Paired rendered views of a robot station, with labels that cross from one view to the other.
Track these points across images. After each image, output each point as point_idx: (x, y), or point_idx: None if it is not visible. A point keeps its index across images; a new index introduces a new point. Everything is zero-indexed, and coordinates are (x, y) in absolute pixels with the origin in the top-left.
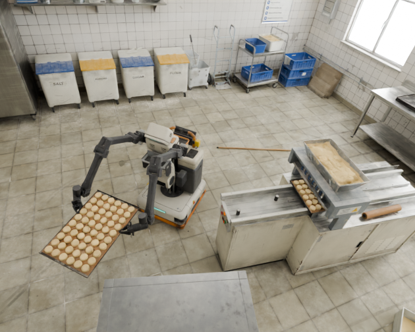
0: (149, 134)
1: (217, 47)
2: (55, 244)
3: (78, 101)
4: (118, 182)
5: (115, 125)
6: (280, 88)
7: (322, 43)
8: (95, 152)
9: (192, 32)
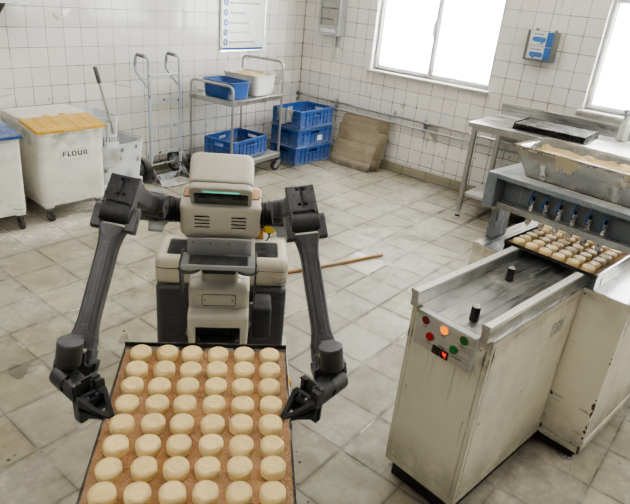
0: (205, 177)
1: (144, 103)
2: None
3: None
4: (36, 418)
5: None
6: (287, 169)
7: (332, 81)
8: (97, 223)
9: (86, 71)
